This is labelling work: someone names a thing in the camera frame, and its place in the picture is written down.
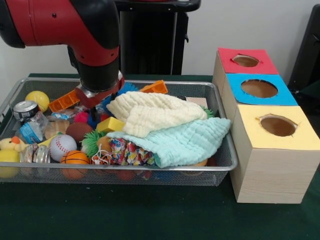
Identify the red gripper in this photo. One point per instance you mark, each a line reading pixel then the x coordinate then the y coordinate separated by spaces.
pixel 91 102

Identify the cream waffle cloth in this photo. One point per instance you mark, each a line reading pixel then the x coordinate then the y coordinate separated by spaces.
pixel 155 110

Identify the crushed clear plastic bottle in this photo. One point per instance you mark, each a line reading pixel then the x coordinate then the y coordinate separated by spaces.
pixel 31 131

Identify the light blue waffle cloth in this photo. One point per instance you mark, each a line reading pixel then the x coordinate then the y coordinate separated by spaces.
pixel 187 140

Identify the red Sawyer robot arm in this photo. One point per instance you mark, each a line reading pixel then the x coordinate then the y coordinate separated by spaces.
pixel 75 25

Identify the silver mesh bin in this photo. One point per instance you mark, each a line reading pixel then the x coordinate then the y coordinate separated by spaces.
pixel 215 177

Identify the wooden box with three holes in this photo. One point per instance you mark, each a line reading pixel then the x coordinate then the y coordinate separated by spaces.
pixel 270 180

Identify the yellow wedge block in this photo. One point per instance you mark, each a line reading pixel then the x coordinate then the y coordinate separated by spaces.
pixel 110 124

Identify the brown ball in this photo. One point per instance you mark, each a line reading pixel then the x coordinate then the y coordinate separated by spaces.
pixel 78 131

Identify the orange toy brick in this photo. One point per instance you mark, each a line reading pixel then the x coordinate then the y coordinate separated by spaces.
pixel 62 102

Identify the white toy baseball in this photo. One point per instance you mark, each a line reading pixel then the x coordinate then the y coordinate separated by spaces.
pixel 62 147

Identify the orange toy basketball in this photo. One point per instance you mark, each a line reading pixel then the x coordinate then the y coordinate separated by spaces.
pixel 75 157

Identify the yellow ball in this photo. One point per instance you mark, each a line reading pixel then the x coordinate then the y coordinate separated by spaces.
pixel 37 98

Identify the crushed silver can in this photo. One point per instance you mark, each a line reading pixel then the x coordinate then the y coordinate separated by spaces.
pixel 25 108

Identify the dark green tablecloth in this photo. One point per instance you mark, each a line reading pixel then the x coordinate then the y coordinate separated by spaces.
pixel 125 215
pixel 308 95

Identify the black upright panel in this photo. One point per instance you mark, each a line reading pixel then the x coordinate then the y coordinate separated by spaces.
pixel 310 50

